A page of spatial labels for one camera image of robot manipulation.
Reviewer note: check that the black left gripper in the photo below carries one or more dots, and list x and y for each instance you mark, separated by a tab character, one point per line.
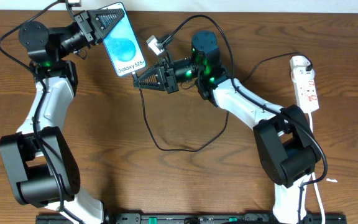
84	26

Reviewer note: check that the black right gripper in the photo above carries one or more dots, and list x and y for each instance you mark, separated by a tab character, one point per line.
169	78

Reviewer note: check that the blue Samsung Galaxy smartphone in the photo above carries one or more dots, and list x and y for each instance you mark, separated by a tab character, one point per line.
122	45

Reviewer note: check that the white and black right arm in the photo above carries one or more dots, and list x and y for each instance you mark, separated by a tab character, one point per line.
287	149

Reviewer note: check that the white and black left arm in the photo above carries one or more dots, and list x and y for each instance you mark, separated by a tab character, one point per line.
40	167

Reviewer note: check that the white USB charger adapter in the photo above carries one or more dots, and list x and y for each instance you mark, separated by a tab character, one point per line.
301	61

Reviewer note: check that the white power strip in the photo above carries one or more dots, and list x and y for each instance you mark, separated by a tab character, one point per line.
305	89

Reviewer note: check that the small white paper scrap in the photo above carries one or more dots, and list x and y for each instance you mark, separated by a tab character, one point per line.
332	180

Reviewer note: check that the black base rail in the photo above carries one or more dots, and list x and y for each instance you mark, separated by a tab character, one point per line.
136	218

